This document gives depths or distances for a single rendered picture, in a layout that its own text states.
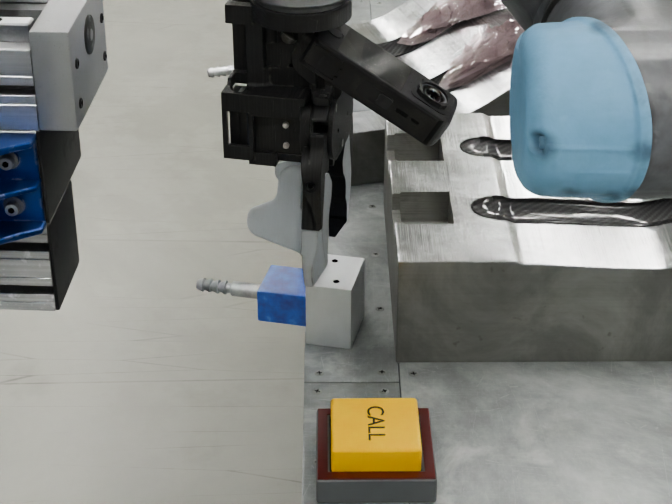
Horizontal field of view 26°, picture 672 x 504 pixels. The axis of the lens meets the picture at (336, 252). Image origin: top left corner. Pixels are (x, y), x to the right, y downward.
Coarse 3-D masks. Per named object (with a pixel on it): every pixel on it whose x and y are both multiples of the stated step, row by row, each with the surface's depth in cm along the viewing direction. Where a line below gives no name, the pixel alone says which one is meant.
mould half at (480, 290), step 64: (448, 128) 126; (384, 192) 131; (512, 192) 117; (448, 256) 107; (512, 256) 107; (576, 256) 108; (640, 256) 109; (448, 320) 109; (512, 320) 109; (576, 320) 109; (640, 320) 109
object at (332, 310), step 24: (336, 264) 113; (360, 264) 113; (216, 288) 115; (240, 288) 115; (264, 288) 113; (288, 288) 113; (312, 288) 111; (336, 288) 110; (360, 288) 114; (264, 312) 113; (288, 312) 113; (312, 312) 112; (336, 312) 111; (360, 312) 115; (312, 336) 113; (336, 336) 112
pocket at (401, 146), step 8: (392, 136) 125; (400, 136) 126; (408, 136) 126; (392, 144) 126; (400, 144) 126; (408, 144) 126; (416, 144) 126; (440, 144) 125; (392, 152) 126; (400, 152) 126; (408, 152) 126; (416, 152) 126; (424, 152) 126; (432, 152) 126; (440, 152) 125; (400, 160) 127; (408, 160) 127; (416, 160) 127; (424, 160) 127; (432, 160) 127; (440, 160) 125
